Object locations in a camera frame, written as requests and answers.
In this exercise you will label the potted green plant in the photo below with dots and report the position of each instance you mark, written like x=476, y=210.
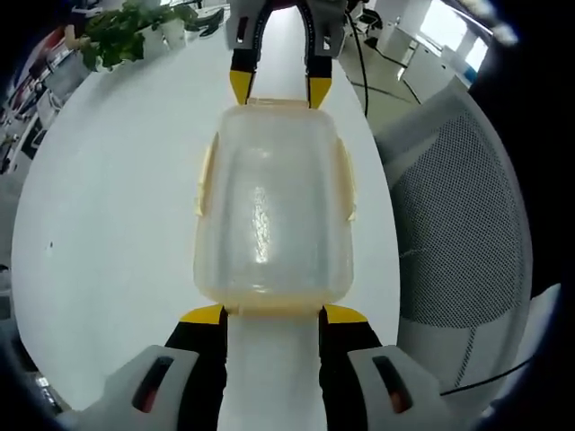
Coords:
x=121, y=36

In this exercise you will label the white mesh office chair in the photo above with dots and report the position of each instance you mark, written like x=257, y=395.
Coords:
x=467, y=215

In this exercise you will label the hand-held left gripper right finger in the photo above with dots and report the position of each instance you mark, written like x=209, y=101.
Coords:
x=355, y=381

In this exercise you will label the clear plastic buckle box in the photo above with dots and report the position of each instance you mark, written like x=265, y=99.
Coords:
x=274, y=202

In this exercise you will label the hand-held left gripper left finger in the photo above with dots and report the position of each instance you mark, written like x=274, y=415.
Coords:
x=188, y=377

